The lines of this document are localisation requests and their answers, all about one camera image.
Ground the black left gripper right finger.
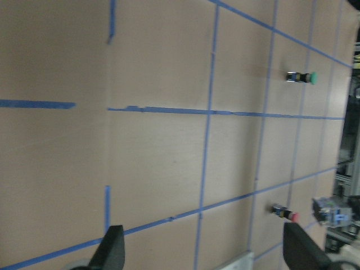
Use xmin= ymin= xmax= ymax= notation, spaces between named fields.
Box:
xmin=282 ymin=222 xmax=331 ymax=270

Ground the red push button switch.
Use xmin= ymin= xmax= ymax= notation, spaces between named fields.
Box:
xmin=272 ymin=205 xmax=299 ymax=223

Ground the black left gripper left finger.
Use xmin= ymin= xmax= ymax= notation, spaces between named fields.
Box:
xmin=88 ymin=225 xmax=125 ymax=270

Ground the yellow push button switch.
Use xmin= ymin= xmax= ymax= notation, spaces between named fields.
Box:
xmin=312 ymin=197 xmax=353 ymax=228

